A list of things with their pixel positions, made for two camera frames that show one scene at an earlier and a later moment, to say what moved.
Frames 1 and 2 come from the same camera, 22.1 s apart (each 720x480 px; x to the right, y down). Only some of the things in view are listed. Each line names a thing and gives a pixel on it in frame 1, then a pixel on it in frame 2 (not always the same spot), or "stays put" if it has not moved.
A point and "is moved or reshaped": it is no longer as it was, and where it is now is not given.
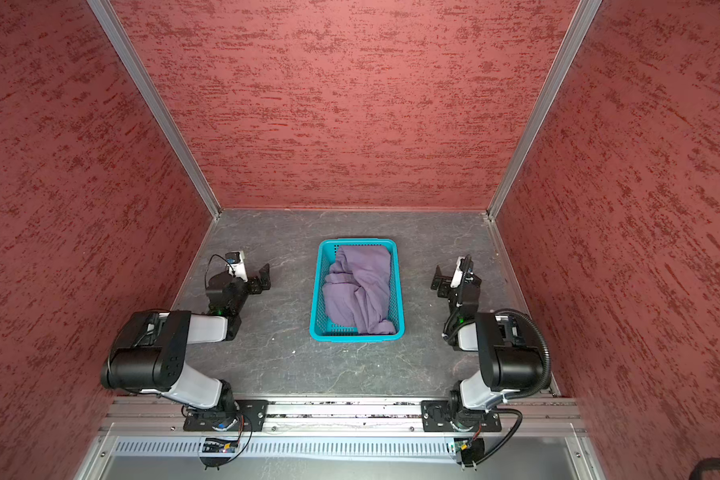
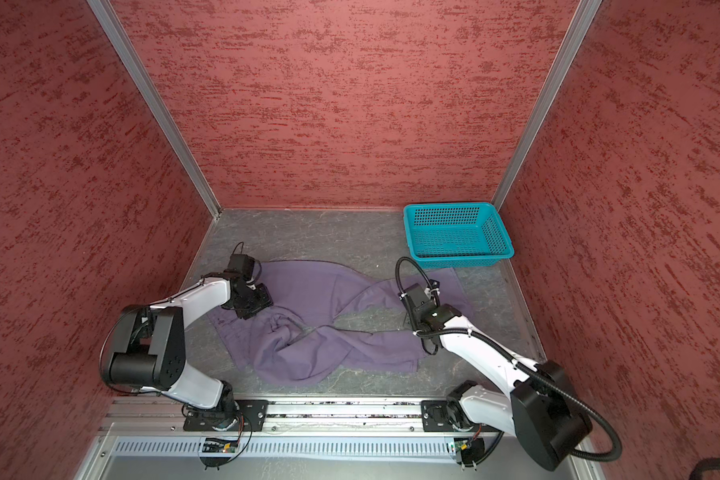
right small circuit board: (470, 449) stays put
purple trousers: (356, 290) is moved or reshaped
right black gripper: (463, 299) to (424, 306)
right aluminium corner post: (577, 29) stays put
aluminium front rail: (167, 415) stays put
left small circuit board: (215, 445) stays put
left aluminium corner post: (136, 72) stays put
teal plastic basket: (322, 331) to (456, 235)
